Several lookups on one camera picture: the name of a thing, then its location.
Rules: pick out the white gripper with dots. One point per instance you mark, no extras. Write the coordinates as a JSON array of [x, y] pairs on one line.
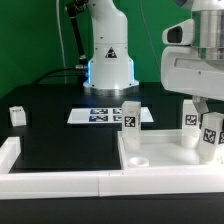
[[193, 62]]

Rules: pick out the white square tabletop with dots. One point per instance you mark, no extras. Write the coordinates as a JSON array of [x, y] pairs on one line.
[[158, 148]]

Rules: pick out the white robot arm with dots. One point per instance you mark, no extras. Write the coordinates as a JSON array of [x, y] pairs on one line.
[[110, 71]]

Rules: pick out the white U-shaped fence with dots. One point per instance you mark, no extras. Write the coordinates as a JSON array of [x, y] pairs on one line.
[[172, 180]]

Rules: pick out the white AprilTag sheet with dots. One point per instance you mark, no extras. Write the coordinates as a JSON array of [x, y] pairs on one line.
[[95, 115]]

